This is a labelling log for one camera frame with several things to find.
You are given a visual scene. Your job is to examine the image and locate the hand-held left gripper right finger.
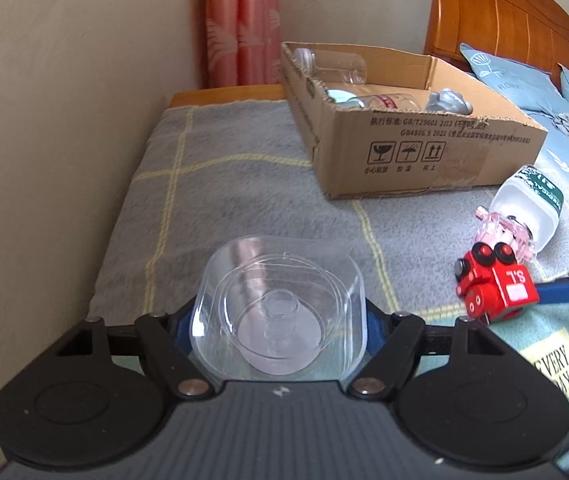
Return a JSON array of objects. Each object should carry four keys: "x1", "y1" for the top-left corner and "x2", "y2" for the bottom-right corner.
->
[{"x1": 347, "y1": 310, "x2": 517, "y2": 402}]

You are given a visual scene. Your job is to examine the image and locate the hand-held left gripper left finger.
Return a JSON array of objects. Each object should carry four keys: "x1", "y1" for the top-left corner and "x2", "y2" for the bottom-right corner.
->
[{"x1": 54, "y1": 310, "x2": 216, "y2": 402}]

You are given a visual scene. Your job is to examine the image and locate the red toy train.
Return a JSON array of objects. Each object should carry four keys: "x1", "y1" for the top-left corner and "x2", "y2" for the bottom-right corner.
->
[{"x1": 454, "y1": 241, "x2": 541, "y2": 328}]

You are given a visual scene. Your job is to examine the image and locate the clear square plastic container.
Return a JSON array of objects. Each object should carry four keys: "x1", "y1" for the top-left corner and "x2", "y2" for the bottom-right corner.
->
[{"x1": 189, "y1": 236, "x2": 369, "y2": 377}]

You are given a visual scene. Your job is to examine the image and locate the cardboard box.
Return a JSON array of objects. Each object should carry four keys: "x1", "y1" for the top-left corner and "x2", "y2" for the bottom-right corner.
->
[{"x1": 280, "y1": 41, "x2": 549, "y2": 201}]

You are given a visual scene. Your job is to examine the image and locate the grey spiky toy figure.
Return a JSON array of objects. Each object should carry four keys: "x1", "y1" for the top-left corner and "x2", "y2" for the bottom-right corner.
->
[{"x1": 424, "y1": 87, "x2": 474, "y2": 115}]

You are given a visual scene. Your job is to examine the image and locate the pill bottle yellow capsules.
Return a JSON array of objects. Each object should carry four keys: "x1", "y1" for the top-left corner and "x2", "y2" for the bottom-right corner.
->
[{"x1": 349, "y1": 92, "x2": 422, "y2": 112}]

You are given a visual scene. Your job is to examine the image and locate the mint green oval case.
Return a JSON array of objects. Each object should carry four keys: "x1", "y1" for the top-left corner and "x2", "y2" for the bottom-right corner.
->
[{"x1": 325, "y1": 88, "x2": 365, "y2": 108}]

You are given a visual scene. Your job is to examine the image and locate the clear plastic jar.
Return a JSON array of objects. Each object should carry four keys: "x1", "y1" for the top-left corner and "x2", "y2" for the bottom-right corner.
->
[{"x1": 291, "y1": 47, "x2": 367, "y2": 86}]

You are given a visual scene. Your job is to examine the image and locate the pink clear plastic toy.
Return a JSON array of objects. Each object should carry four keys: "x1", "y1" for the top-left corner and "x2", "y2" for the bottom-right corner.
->
[{"x1": 474, "y1": 205, "x2": 540, "y2": 263}]

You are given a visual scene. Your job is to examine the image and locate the white bottle green label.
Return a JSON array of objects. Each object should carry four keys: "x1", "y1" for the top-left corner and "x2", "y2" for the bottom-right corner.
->
[{"x1": 487, "y1": 164, "x2": 567, "y2": 251}]

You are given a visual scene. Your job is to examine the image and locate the grey green plaid blanket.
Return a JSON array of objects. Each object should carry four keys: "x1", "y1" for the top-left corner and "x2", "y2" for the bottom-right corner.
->
[{"x1": 87, "y1": 100, "x2": 569, "y2": 461}]

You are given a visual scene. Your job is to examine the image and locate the large blue floral pillow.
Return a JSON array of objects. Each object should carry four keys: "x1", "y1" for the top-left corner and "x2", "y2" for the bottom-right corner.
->
[{"x1": 459, "y1": 42, "x2": 552, "y2": 111}]

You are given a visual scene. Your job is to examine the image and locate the wooden bed headboard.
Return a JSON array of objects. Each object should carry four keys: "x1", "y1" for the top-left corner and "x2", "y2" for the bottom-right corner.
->
[{"x1": 423, "y1": 0, "x2": 569, "y2": 83}]

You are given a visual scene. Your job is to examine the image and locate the pink patterned curtain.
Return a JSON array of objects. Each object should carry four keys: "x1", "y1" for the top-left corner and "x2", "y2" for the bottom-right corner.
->
[{"x1": 203, "y1": 0, "x2": 281, "y2": 88}]

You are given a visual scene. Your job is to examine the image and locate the wooden bed frame edge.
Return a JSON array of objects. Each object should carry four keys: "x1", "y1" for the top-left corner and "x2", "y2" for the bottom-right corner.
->
[{"x1": 168, "y1": 85, "x2": 287, "y2": 108}]

